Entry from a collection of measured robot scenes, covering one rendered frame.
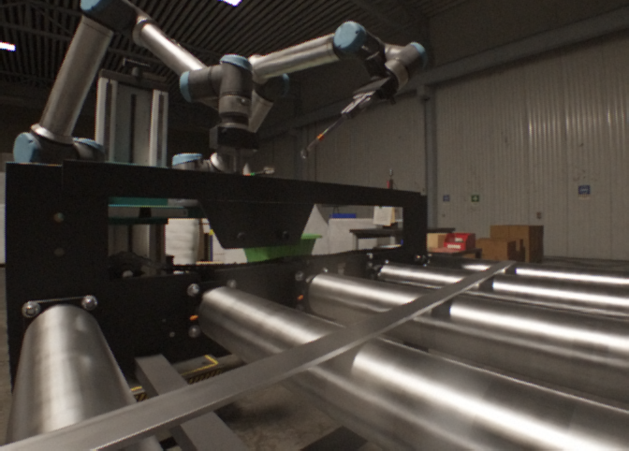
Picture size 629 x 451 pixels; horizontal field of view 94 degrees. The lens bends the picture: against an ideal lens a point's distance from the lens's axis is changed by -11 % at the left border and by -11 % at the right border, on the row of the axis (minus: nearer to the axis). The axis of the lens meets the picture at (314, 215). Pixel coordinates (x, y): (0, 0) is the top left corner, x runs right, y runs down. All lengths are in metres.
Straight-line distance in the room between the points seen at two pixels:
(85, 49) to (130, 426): 1.31
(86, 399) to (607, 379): 0.60
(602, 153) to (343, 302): 10.23
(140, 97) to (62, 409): 1.76
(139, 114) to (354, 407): 1.78
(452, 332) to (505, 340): 0.09
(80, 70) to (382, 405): 1.37
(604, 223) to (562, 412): 10.35
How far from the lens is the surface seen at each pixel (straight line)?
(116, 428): 0.28
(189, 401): 0.29
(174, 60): 1.31
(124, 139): 1.90
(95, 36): 1.45
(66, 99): 1.47
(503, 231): 7.85
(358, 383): 0.39
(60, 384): 0.38
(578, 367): 0.59
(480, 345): 0.62
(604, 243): 10.66
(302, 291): 0.91
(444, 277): 0.98
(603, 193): 10.66
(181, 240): 4.10
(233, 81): 0.95
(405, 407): 0.35
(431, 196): 11.97
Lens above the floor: 1.06
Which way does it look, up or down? 1 degrees up
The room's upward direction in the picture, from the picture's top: straight up
